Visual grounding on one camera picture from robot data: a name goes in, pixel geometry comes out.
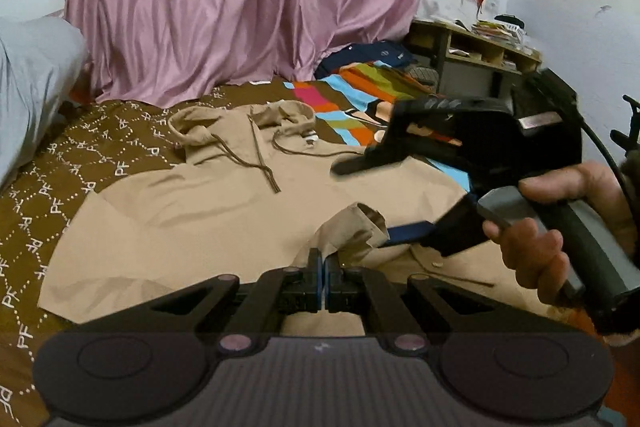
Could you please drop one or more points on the brown patterned bedsheet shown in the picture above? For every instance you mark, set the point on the brown patterned bedsheet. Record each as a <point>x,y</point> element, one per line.
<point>75,147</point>

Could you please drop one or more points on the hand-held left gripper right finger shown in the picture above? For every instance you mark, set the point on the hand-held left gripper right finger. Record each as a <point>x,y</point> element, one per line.
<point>331,282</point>

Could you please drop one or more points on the beige hoodie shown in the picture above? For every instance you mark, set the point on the beige hoodie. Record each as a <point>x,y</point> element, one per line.
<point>200,207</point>

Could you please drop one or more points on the grey pillow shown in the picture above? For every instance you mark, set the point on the grey pillow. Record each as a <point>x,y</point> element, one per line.
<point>35,82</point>

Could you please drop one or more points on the wooden desk shelf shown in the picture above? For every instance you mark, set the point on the wooden desk shelf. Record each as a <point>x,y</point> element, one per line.
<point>465,72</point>

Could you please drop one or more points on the person's right hand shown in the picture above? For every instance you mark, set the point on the person's right hand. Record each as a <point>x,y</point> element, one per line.
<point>535,262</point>

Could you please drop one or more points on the stack of papers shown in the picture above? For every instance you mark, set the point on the stack of papers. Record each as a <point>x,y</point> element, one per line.
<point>492,32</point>

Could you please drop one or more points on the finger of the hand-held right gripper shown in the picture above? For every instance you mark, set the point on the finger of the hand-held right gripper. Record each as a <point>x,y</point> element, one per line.
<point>360,162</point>
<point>410,234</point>

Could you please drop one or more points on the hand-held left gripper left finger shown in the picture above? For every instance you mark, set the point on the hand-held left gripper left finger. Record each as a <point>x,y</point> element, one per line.
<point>314,279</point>

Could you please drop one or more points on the navy garment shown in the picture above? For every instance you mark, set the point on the navy garment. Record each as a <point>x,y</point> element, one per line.
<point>370,54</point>

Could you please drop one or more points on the colourful cartoon printed blanket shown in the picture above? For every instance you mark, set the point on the colourful cartoon printed blanket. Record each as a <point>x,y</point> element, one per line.
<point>350,82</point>

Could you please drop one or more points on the person's right forearm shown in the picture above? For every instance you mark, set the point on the person's right forearm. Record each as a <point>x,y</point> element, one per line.
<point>631,197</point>

